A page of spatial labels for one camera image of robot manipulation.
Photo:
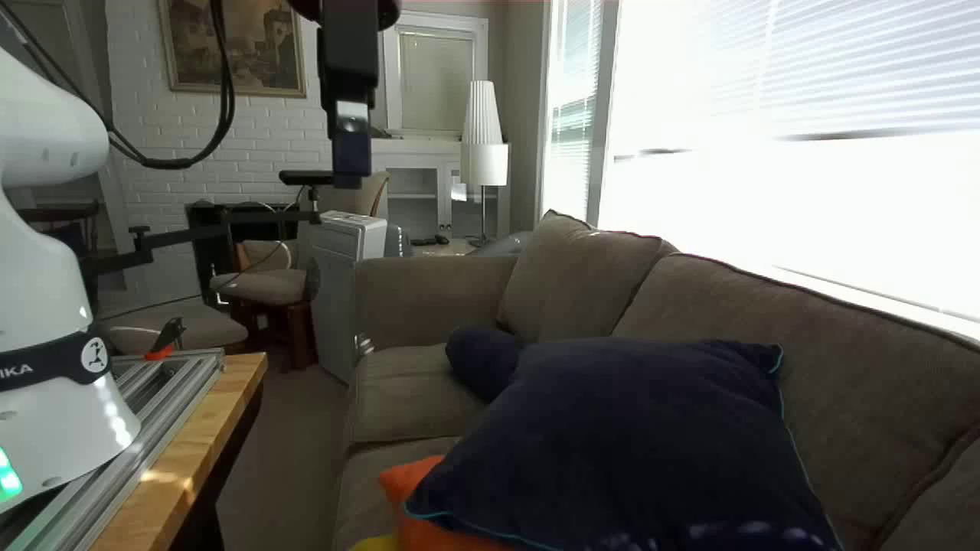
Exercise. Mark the navy cylindrical bolster pillow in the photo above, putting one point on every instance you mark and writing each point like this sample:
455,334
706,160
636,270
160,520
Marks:
478,362

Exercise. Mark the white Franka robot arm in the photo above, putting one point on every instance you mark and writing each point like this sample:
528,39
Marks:
40,306

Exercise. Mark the white framed mirror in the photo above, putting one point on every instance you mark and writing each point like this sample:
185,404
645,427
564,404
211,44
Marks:
432,70

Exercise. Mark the bright window with blinds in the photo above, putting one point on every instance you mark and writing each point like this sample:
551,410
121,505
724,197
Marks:
816,154

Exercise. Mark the orange pillow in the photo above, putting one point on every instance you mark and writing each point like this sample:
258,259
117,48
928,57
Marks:
418,510

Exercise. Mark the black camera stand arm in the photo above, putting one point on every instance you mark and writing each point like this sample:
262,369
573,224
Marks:
171,239

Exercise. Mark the wooden armchair beige cushions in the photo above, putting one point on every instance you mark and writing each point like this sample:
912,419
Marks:
264,278

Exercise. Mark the framed wall picture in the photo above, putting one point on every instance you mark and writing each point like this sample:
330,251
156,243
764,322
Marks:
230,42

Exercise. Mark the beige ottoman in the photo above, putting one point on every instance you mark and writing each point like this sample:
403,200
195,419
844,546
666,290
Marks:
195,324

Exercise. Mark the wooden butcher block table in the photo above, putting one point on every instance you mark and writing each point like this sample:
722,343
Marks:
195,448

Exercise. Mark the black stereo camera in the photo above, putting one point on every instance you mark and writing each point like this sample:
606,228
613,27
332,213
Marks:
316,177

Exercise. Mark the beige fabric sofa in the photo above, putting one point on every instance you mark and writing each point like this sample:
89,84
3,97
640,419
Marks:
429,400

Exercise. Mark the white box appliance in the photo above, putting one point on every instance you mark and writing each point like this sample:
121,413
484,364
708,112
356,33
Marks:
341,277

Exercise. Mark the navy square pillow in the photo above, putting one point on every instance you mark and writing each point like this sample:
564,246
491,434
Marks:
633,448

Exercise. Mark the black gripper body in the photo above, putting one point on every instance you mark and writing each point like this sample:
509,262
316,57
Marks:
346,62

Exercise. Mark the white shelf unit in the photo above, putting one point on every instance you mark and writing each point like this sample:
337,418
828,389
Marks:
415,185

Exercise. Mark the beige sofa back cushion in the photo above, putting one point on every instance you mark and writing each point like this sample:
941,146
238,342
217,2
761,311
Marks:
583,277
869,386

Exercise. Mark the yellow pillow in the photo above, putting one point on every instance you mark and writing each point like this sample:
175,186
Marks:
372,544

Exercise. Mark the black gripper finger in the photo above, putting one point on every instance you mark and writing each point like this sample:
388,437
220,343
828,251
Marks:
341,154
359,154

